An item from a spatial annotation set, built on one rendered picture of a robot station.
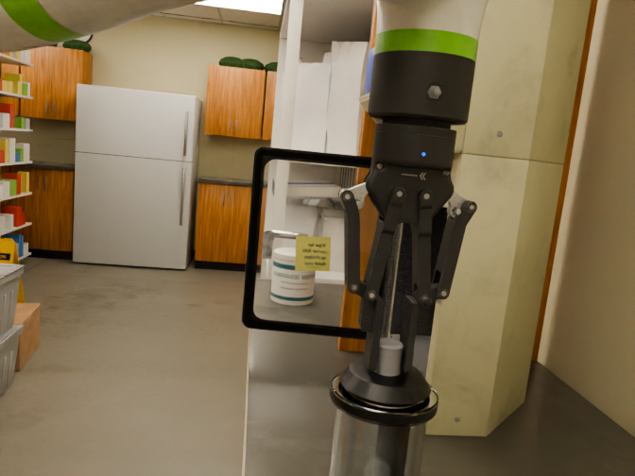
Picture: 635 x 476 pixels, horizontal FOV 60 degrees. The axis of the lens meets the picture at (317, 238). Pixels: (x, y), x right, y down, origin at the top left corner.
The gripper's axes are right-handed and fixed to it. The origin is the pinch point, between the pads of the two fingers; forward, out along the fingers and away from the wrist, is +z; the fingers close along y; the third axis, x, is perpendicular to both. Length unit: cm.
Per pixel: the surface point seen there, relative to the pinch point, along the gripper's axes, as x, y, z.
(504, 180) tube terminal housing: -32.4, -23.6, -15.0
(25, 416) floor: -204, 119, 123
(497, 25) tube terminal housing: -32, -19, -38
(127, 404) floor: -221, 76, 123
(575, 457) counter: -27, -40, 29
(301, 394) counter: -45, 4, 28
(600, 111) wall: -67, -59, -31
